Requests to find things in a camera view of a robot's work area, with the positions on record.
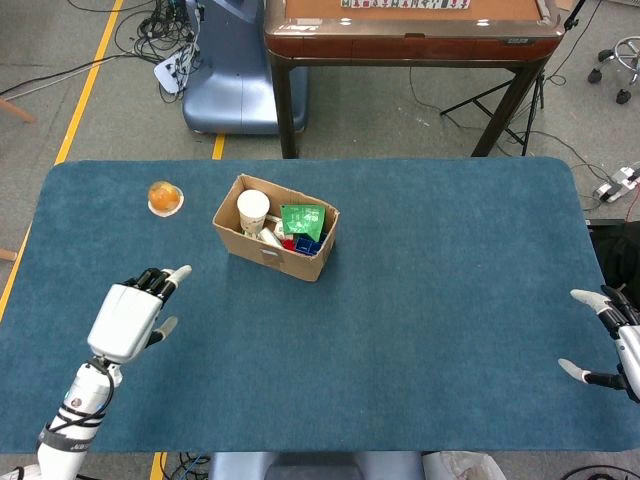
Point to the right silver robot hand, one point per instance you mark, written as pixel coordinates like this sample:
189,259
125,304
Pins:
631,355

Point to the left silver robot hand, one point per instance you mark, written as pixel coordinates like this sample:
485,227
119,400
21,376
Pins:
122,320

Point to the brown cardboard box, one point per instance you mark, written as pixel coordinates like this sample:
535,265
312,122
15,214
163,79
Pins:
240,245

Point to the pale green packet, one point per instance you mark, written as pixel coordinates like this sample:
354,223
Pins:
270,236

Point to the white fern print paper cup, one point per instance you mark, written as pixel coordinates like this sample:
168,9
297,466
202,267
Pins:
253,205

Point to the green snack packet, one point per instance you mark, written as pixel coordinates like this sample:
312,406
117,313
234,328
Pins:
300,217

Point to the blue compartment box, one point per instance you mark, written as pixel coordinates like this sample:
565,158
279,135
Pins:
307,246

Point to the black chair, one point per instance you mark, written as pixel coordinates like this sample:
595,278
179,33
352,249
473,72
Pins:
620,255

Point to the orange jelly cup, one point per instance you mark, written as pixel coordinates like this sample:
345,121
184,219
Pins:
164,197

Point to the wooden furniture leg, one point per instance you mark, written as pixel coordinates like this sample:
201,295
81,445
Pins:
7,255
17,112

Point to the white power strip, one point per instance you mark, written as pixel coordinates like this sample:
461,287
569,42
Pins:
167,75
617,182

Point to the clear plastic bag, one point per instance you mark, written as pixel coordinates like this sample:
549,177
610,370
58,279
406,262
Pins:
465,467

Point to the blue felt table cover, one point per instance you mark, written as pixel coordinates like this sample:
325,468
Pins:
450,225

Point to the grey-blue robot torso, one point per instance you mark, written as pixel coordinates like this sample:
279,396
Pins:
310,467

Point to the chrome wheeled stool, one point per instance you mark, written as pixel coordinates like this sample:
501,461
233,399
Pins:
622,95

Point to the black tripod stand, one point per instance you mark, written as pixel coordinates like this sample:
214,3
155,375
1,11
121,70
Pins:
474,99

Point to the brown mahjong table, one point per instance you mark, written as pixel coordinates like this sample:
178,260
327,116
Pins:
400,45

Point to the face-up mahjong tile row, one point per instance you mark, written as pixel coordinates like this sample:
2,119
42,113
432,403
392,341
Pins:
400,4

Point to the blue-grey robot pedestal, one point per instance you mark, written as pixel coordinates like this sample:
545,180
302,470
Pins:
235,90

